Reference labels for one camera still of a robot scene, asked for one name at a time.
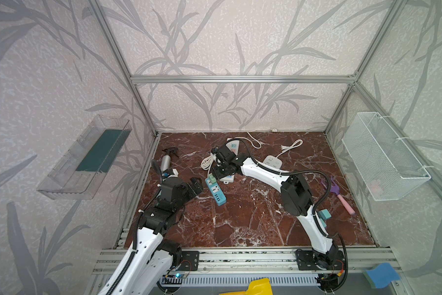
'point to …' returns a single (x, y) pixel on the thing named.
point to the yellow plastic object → (259, 286)
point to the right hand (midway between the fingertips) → (216, 166)
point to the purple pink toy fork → (334, 188)
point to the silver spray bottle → (166, 161)
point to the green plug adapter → (212, 178)
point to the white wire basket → (388, 168)
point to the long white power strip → (232, 144)
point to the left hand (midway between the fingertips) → (197, 178)
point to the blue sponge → (381, 275)
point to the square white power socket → (273, 161)
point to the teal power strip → (216, 192)
